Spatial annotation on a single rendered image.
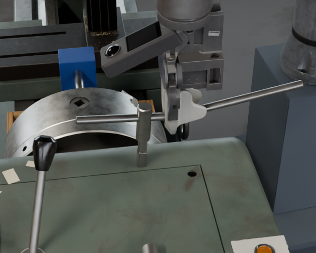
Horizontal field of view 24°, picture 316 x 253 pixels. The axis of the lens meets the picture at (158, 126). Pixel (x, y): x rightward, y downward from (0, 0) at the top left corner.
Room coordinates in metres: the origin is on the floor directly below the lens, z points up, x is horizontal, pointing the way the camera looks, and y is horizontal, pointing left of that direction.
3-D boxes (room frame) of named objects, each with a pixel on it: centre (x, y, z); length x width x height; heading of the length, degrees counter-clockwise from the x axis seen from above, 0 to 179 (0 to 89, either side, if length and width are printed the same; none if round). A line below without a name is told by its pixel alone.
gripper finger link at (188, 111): (0.82, -0.04, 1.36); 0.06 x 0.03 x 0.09; 98
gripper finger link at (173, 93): (0.81, -0.02, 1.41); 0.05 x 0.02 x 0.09; 8
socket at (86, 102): (1.01, 0.14, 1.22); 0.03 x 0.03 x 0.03
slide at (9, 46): (1.61, 0.20, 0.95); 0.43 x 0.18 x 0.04; 98
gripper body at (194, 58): (0.84, -0.04, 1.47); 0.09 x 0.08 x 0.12; 98
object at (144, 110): (0.83, 0.02, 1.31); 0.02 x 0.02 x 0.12
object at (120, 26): (1.59, 0.14, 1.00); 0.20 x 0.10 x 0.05; 8
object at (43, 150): (0.72, 0.15, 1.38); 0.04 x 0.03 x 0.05; 8
